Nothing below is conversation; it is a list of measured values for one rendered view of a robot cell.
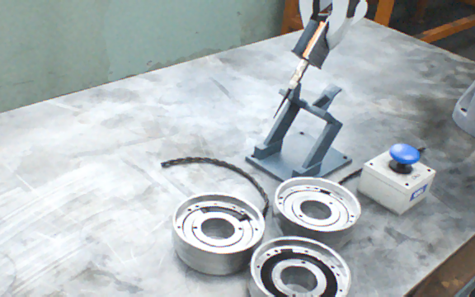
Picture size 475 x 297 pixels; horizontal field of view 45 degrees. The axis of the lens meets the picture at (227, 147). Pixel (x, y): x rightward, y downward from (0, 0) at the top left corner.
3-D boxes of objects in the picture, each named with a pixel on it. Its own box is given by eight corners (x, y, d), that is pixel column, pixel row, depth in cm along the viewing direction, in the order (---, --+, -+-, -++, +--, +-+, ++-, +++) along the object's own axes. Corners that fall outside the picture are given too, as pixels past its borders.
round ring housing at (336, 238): (341, 268, 67) (349, 242, 65) (257, 237, 70) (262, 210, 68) (361, 219, 75) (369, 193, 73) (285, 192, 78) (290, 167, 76)
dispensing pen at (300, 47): (257, 110, 74) (322, -8, 73) (272, 118, 78) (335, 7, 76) (270, 116, 73) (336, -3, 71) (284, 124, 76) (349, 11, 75)
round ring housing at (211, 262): (201, 293, 61) (204, 265, 59) (153, 234, 68) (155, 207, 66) (278, 260, 67) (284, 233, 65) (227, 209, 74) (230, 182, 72)
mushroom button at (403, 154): (401, 191, 77) (411, 160, 74) (375, 176, 79) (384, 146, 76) (416, 181, 79) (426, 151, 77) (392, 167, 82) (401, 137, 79)
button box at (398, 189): (399, 217, 76) (410, 186, 74) (356, 190, 80) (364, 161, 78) (430, 195, 81) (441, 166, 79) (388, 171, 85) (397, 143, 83)
